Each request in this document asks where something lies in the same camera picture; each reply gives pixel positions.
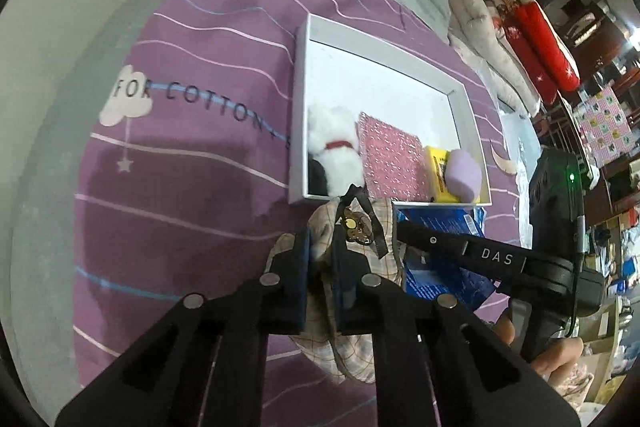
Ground person's right hand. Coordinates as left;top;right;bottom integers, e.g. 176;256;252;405
492;317;586;378

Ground white plush toy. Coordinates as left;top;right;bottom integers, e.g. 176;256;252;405
306;104;365;198

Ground white box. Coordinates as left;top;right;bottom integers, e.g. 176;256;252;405
287;13;493;208

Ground dark wooden cabinet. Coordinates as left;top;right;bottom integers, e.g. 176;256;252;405
535;0;640;72

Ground yellow tissue pack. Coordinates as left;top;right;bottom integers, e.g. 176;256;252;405
424;146;481;202

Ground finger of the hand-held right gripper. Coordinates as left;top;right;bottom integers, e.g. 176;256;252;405
395;219;531;288

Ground beige plaid garment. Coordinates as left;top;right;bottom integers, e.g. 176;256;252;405
265;184;406;385

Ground pink patterned boxes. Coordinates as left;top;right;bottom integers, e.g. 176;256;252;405
575;84;636;168

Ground pink glitter pouch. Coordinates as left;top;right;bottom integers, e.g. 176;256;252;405
357;112;436;200

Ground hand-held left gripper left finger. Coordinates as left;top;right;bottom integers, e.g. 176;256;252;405
55;227;313;427

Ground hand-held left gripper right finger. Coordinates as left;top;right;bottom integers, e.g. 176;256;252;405
332;232;583;427

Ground lilac soft pouch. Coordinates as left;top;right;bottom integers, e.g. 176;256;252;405
444;149;483;202

